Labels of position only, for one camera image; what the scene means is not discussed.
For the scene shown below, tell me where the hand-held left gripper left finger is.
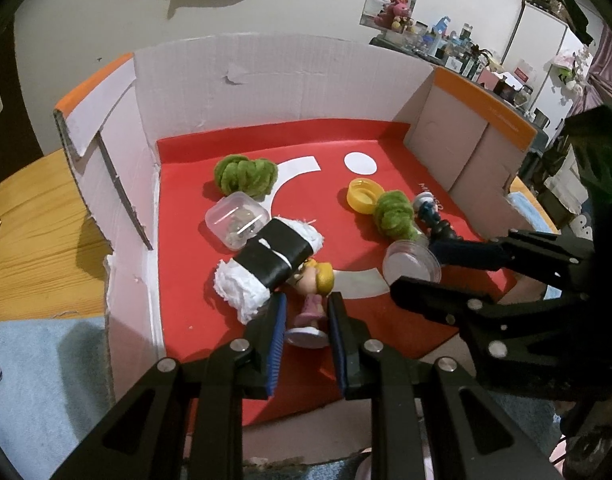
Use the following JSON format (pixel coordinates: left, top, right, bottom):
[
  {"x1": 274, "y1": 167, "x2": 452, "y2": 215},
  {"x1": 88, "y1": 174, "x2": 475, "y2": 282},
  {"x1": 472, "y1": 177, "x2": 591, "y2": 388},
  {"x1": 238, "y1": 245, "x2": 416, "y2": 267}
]
[{"x1": 71, "y1": 292, "x2": 289, "y2": 480}]

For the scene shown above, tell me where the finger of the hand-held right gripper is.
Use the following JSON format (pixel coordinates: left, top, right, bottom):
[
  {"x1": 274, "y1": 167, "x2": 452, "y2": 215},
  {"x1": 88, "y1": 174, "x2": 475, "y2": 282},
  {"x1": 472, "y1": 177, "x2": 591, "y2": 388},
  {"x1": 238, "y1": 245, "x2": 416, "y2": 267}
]
[
  {"x1": 390, "y1": 276, "x2": 498, "y2": 334},
  {"x1": 428, "y1": 229, "x2": 594, "y2": 297}
]

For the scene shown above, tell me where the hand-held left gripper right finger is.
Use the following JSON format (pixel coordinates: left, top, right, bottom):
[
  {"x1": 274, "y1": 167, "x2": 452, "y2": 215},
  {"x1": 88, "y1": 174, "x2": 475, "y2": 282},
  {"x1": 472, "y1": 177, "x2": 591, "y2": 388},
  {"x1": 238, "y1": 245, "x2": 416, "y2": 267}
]
[{"x1": 327, "y1": 292, "x2": 562, "y2": 480}]

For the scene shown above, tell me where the dark-haired figurine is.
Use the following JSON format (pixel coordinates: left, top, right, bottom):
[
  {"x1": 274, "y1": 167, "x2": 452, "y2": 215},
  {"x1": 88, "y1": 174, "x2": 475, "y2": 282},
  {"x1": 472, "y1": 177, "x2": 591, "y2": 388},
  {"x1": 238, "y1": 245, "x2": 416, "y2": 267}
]
[{"x1": 412, "y1": 195, "x2": 459, "y2": 243}]

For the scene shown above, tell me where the clear round lid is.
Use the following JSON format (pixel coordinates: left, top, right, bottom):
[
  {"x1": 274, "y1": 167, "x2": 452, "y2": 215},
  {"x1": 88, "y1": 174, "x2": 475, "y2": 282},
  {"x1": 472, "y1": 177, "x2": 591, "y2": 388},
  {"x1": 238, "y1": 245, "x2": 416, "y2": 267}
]
[{"x1": 382, "y1": 239, "x2": 443, "y2": 286}]

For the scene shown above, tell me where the small green chenille bundle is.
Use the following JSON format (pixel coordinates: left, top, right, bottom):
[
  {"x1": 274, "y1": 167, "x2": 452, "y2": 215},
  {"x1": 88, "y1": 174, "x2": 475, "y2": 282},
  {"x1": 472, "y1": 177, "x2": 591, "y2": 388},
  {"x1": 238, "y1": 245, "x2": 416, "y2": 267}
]
[{"x1": 373, "y1": 189, "x2": 417, "y2": 241}]

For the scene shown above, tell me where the blond figurine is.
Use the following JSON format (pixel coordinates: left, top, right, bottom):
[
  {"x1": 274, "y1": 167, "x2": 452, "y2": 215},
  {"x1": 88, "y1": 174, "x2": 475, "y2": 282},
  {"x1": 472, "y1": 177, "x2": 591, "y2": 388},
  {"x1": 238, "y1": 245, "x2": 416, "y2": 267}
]
[{"x1": 285, "y1": 256, "x2": 336, "y2": 350}]

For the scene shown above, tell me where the black and white sushi plush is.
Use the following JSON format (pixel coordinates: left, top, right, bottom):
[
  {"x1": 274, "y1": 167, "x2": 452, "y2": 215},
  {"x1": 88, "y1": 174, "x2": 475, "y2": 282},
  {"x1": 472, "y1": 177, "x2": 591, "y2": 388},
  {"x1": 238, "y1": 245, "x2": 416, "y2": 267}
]
[{"x1": 213, "y1": 216, "x2": 326, "y2": 326}]

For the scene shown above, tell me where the yellow bottle cap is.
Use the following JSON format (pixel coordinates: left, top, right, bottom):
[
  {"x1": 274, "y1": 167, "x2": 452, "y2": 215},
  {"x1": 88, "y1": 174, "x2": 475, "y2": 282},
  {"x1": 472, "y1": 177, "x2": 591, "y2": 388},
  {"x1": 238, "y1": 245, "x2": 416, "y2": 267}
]
[{"x1": 347, "y1": 178, "x2": 383, "y2": 215}]

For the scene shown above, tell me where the small clear plastic box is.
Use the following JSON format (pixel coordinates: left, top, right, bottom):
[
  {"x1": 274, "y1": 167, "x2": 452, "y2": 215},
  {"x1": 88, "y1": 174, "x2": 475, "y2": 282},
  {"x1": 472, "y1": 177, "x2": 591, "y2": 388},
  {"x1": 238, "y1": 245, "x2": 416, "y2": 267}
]
[{"x1": 205, "y1": 192, "x2": 272, "y2": 251}]

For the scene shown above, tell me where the large green chenille bundle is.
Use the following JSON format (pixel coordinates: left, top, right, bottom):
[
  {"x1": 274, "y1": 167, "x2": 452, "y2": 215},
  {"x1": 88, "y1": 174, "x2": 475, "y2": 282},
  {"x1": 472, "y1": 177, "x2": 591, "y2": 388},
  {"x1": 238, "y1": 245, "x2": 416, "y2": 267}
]
[{"x1": 213, "y1": 155, "x2": 279, "y2": 196}]

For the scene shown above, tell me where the orange cardboard box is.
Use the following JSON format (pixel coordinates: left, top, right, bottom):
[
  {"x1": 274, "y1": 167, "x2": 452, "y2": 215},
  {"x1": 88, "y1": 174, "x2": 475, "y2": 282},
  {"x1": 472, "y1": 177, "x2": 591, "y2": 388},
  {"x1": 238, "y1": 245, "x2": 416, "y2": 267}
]
[{"x1": 53, "y1": 34, "x2": 539, "y2": 463}]

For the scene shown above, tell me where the row of bottles and boxes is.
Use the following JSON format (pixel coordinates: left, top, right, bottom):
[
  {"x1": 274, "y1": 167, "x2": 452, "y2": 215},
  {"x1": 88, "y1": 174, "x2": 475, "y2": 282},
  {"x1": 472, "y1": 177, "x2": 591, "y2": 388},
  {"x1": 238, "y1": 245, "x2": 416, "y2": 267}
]
[{"x1": 370, "y1": 16, "x2": 552, "y2": 126}]

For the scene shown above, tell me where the white flower decoration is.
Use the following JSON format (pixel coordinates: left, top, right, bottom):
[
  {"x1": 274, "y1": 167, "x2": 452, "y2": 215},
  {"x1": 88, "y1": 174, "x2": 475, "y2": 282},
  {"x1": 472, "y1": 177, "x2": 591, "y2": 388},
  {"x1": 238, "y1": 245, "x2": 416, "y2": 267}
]
[{"x1": 546, "y1": 45, "x2": 594, "y2": 96}]

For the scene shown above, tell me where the white fridge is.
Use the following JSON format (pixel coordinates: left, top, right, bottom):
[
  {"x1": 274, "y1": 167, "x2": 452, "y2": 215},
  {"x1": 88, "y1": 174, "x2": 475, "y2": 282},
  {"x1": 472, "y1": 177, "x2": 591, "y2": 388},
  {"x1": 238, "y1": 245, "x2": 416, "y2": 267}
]
[{"x1": 503, "y1": 0, "x2": 582, "y2": 111}]

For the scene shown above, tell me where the blue fluffy mat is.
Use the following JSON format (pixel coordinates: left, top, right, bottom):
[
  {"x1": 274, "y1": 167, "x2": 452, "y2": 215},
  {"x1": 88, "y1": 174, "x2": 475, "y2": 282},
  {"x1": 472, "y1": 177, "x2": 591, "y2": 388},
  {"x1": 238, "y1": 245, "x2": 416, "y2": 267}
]
[{"x1": 0, "y1": 187, "x2": 559, "y2": 480}]

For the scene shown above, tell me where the purple curtain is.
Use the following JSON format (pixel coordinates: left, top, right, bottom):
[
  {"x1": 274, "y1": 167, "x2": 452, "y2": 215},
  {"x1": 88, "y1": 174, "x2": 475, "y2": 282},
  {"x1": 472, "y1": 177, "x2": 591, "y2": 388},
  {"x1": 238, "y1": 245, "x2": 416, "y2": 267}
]
[{"x1": 581, "y1": 25, "x2": 612, "y2": 111}]

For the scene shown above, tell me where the pink dragon plush toy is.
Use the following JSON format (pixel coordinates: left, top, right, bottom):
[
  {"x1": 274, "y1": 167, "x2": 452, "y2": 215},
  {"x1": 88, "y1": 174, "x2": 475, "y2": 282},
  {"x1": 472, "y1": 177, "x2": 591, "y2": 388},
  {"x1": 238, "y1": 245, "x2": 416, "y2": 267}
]
[{"x1": 376, "y1": 0, "x2": 412, "y2": 31}]

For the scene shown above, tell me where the black bag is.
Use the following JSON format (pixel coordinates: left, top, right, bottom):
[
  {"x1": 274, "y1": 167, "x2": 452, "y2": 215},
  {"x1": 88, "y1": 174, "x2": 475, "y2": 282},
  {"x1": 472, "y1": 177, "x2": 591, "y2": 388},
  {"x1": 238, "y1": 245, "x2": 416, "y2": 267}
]
[{"x1": 523, "y1": 0, "x2": 594, "y2": 43}]

